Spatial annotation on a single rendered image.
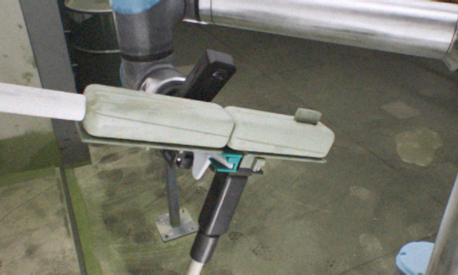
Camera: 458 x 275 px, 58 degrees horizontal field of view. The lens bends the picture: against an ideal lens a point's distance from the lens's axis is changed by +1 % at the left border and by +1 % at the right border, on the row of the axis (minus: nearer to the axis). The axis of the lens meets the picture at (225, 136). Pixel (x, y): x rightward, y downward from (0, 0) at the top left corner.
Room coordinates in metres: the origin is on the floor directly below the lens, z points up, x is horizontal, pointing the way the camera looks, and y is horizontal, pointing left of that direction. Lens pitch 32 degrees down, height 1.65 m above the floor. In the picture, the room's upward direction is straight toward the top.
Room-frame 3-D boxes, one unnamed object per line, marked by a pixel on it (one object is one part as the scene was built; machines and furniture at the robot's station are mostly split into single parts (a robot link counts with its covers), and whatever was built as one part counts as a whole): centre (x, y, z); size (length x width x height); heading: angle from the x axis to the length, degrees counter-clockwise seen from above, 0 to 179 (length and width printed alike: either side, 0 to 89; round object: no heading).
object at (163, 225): (1.68, 0.28, 0.01); 0.20 x 0.20 x 0.01; 25
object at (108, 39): (3.10, 0.88, 0.44); 0.59 x 0.58 x 0.89; 39
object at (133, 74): (0.67, 0.13, 1.35); 0.12 x 0.09 x 0.10; 27
